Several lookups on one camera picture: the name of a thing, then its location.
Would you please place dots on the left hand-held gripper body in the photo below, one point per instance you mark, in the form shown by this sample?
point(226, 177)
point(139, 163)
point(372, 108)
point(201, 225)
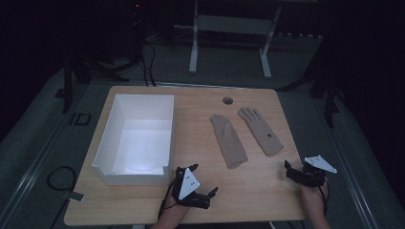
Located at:
point(187, 186)

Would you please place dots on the person's right hand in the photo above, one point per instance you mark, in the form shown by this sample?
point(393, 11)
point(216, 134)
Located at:
point(313, 198)

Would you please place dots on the white metal desk frame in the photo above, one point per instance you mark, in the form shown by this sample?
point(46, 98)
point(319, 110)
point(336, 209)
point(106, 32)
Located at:
point(232, 24)

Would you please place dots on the person's left hand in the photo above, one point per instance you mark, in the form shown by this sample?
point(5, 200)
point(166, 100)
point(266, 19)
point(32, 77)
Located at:
point(177, 208)

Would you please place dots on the white box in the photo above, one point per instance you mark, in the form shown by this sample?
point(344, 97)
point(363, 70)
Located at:
point(140, 146)

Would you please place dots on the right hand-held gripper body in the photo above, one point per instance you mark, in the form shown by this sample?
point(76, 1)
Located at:
point(313, 176)

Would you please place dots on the black tripod stand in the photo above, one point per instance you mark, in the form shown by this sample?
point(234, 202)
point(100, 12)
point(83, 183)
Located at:
point(79, 71)
point(328, 89)

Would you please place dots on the plain beige glove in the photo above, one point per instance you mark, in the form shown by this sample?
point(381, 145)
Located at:
point(229, 143)

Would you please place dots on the beige glove with dark spot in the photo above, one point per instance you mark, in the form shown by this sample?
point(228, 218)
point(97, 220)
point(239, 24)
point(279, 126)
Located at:
point(259, 129)

